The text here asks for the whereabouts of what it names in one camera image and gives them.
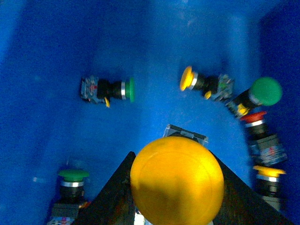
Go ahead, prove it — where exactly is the green push button near corner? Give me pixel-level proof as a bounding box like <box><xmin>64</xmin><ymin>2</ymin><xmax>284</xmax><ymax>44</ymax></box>
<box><xmin>47</xmin><ymin>169</ymin><xmax>90</xmax><ymax>225</ymax></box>

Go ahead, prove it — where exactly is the green push button lying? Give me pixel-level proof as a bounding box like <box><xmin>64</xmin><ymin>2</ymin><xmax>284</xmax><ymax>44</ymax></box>
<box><xmin>80</xmin><ymin>76</ymin><xmax>135</xmax><ymax>108</ymax></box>

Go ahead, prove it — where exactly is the green push button upright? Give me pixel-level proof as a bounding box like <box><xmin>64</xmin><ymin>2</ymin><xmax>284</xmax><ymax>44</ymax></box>
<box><xmin>225</xmin><ymin>76</ymin><xmax>283</xmax><ymax>118</ymax></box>

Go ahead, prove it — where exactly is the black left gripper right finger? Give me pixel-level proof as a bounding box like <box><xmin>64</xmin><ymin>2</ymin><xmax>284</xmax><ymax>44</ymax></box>
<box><xmin>212</xmin><ymin>158</ymin><xmax>294</xmax><ymax>225</ymax></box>

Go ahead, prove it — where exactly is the yellow push button right corner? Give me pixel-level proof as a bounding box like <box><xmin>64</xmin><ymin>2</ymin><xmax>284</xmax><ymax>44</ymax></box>
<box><xmin>253</xmin><ymin>165</ymin><xmax>286</xmax><ymax>211</ymax></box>

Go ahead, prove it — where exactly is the small red push button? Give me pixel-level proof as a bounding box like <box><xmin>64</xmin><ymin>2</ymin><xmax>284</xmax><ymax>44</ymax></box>
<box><xmin>240</xmin><ymin>111</ymin><xmax>287</xmax><ymax>167</ymax></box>

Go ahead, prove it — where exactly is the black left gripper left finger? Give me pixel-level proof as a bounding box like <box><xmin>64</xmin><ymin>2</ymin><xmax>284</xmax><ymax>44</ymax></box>
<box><xmin>72</xmin><ymin>151</ymin><xmax>136</xmax><ymax>225</ymax></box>

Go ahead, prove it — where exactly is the blue bin with buttons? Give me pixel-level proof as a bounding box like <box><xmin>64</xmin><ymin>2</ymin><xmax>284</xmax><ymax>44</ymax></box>
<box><xmin>0</xmin><ymin>0</ymin><xmax>300</xmax><ymax>225</ymax></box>

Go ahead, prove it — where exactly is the yellow mushroom push button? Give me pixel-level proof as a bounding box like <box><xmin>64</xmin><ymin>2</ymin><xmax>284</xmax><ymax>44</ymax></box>
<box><xmin>130</xmin><ymin>124</ymin><xmax>225</xmax><ymax>225</ymax></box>

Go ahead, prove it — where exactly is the yellow push button lying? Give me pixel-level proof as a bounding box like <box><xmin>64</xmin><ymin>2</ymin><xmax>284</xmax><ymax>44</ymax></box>
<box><xmin>179</xmin><ymin>66</ymin><xmax>234</xmax><ymax>102</ymax></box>

